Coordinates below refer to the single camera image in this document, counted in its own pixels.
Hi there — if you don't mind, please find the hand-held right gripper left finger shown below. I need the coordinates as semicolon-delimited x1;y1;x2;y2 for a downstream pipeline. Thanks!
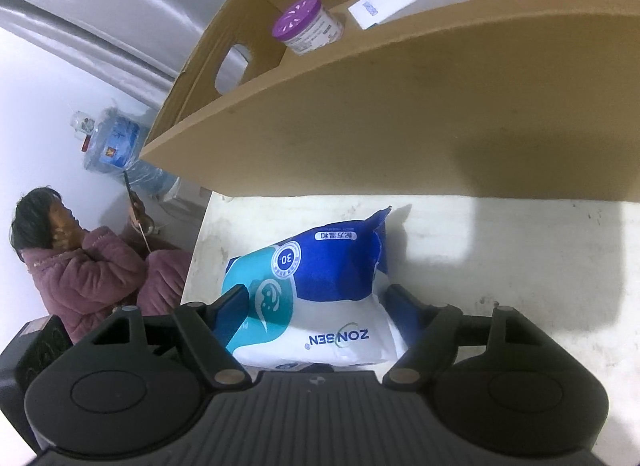
90;284;251;390

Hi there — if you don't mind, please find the small clear bottle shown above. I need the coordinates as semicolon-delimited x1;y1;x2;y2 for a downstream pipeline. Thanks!
70;110;99;143

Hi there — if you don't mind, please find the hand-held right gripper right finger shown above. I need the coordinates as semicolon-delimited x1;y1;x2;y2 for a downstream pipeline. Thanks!
382;284;549;390

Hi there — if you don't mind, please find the blue water jug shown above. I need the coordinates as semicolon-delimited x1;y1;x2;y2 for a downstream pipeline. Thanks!
81;108;181;197

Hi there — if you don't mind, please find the cardboard box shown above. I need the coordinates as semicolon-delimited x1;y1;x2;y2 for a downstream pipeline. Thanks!
139;0;640;203

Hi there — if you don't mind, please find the blue and white wipes packet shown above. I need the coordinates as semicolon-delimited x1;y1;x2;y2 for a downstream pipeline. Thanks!
221;206;409;373

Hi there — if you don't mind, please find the white water dispenser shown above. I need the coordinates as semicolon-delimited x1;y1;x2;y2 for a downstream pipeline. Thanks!
157;180;212;247

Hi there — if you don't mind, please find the purple lid air freshener jar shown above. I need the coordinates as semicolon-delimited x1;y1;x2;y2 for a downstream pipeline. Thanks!
272;0;346;57

